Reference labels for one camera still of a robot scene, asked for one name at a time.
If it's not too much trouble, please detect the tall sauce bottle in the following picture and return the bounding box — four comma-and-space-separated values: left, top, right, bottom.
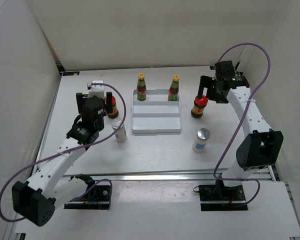
168, 75, 180, 101
136, 73, 147, 101

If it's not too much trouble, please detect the aluminium front rail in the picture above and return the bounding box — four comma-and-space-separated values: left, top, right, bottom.
29, 167, 273, 184

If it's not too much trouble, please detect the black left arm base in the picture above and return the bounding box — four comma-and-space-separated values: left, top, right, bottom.
63, 180, 113, 210

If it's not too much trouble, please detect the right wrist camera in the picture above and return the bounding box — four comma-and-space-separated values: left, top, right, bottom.
214, 60, 235, 80

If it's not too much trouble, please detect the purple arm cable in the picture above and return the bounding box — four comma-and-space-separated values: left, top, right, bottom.
213, 42, 271, 207
0, 83, 127, 223

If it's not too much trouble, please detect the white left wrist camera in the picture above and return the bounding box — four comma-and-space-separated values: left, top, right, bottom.
87, 80, 105, 99

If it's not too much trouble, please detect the aluminium right rail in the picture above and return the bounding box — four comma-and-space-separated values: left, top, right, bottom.
267, 165, 278, 182

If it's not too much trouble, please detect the white tiered organizer tray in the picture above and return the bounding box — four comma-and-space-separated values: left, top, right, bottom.
131, 89, 182, 135

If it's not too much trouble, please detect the red-lid sauce jar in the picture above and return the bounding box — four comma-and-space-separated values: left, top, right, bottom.
107, 96, 119, 119
191, 95, 209, 118

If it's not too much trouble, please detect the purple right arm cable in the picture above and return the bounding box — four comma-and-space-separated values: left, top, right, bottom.
213, 42, 271, 207

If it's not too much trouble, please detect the left black corner bracket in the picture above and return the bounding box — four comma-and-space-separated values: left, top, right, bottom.
62, 71, 80, 76

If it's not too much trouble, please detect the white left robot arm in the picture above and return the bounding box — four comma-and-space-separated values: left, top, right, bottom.
11, 92, 106, 227

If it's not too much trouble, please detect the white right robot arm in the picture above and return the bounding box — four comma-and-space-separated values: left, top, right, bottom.
199, 75, 284, 200

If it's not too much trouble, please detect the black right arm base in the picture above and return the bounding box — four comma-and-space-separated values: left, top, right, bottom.
193, 184, 248, 212

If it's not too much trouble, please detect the aluminium rail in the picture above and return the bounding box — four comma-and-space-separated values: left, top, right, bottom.
267, 165, 278, 182
29, 167, 273, 184

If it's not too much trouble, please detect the white shaker bottle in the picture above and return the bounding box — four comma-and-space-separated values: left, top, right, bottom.
111, 119, 127, 143
191, 128, 211, 152

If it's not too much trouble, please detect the left white shaker bottle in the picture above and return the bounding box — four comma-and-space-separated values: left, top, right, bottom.
111, 119, 127, 143

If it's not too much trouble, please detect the right white shaker bottle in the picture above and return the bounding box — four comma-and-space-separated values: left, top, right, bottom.
191, 128, 211, 152

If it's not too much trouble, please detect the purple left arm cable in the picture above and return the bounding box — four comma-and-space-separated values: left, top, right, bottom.
0, 83, 127, 223

